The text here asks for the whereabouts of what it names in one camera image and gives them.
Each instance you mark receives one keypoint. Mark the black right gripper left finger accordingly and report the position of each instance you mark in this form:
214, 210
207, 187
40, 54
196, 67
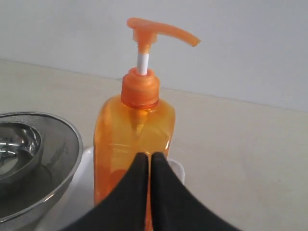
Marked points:
124, 208

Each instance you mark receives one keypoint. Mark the white plastic tray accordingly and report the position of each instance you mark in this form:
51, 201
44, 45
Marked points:
78, 200

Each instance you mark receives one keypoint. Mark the orange pump soap bottle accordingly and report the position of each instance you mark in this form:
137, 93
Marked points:
136, 120

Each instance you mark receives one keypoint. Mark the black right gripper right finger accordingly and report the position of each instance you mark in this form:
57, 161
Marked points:
173, 207

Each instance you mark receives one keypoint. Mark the steel mesh colander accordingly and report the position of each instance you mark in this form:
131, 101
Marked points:
26, 201

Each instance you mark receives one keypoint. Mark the small stainless steel bowl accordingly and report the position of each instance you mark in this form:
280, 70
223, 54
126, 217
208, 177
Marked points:
21, 149

